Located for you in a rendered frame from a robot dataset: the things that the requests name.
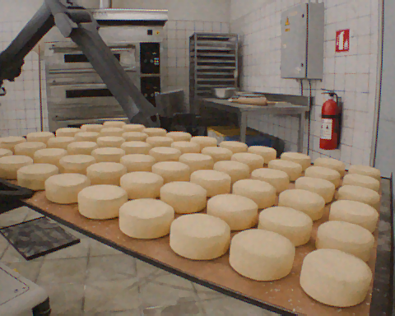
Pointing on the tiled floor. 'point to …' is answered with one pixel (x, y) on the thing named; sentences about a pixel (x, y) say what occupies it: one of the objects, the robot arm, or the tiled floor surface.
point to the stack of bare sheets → (38, 237)
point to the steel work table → (300, 104)
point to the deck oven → (58, 116)
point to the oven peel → (39, 73)
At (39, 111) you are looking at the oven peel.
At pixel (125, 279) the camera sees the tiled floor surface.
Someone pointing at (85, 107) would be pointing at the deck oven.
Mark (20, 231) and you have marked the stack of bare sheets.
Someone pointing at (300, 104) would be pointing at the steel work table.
